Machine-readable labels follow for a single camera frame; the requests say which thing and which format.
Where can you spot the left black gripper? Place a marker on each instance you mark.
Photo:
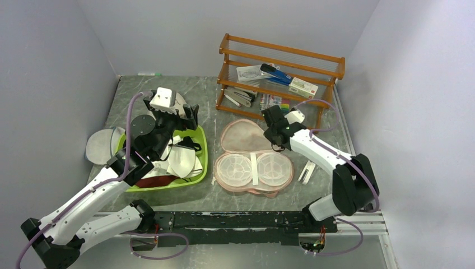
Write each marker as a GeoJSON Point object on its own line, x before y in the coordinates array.
{"type": "Point", "coordinates": [190, 121]}

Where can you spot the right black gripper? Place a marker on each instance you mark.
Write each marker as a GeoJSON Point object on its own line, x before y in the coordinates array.
{"type": "Point", "coordinates": [268, 134]}

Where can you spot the white black bra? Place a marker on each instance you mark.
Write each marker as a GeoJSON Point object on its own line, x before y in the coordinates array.
{"type": "Point", "coordinates": [182, 157]}

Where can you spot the floral mesh laundry bag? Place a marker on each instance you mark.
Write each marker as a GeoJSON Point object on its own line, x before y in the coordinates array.
{"type": "Point", "coordinates": [249, 163]}

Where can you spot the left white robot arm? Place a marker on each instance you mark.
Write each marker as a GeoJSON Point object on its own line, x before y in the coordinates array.
{"type": "Point", "coordinates": [61, 237]}

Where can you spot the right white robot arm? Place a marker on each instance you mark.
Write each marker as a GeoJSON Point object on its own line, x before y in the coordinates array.
{"type": "Point", "coordinates": [353, 181]}

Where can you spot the coloured marker pack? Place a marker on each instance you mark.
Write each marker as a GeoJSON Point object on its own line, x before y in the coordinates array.
{"type": "Point", "coordinates": [268, 101]}

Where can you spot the green plastic basin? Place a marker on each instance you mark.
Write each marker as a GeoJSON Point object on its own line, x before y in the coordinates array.
{"type": "Point", "coordinates": [197, 136]}

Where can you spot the white garment in basin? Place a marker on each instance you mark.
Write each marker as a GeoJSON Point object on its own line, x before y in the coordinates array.
{"type": "Point", "coordinates": [159, 168]}

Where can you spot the grey black stapler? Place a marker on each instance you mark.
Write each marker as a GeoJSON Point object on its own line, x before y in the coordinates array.
{"type": "Point", "coordinates": [240, 96]}

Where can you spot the white green marker pen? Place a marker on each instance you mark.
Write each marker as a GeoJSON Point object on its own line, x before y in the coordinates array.
{"type": "Point", "coordinates": [149, 74]}

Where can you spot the white staples box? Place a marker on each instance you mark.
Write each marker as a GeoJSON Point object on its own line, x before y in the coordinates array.
{"type": "Point", "coordinates": [303, 88]}

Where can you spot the small white rectangular block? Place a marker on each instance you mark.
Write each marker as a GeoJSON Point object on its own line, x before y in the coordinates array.
{"type": "Point", "coordinates": [306, 173]}

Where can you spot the blue stapler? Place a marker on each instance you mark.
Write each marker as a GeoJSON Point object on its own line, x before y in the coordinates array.
{"type": "Point", "coordinates": [277, 75]}

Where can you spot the orange wooden shelf rack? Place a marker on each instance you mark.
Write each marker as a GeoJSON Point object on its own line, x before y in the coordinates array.
{"type": "Point", "coordinates": [319, 69]}

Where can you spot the dark red garment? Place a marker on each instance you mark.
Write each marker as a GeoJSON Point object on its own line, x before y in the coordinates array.
{"type": "Point", "coordinates": [156, 181]}

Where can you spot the white plastic packet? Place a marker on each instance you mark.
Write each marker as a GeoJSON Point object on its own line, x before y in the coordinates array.
{"type": "Point", "coordinates": [251, 73]}

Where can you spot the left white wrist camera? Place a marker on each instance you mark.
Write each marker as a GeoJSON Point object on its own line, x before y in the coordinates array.
{"type": "Point", "coordinates": [164, 100]}

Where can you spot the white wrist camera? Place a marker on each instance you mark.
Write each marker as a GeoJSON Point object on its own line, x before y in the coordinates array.
{"type": "Point", "coordinates": [164, 100]}
{"type": "Point", "coordinates": [295, 116]}

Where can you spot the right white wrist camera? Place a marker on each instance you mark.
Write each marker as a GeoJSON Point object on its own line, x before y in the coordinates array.
{"type": "Point", "coordinates": [295, 116]}

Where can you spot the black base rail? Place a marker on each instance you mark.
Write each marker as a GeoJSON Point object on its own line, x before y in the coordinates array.
{"type": "Point", "coordinates": [244, 227]}

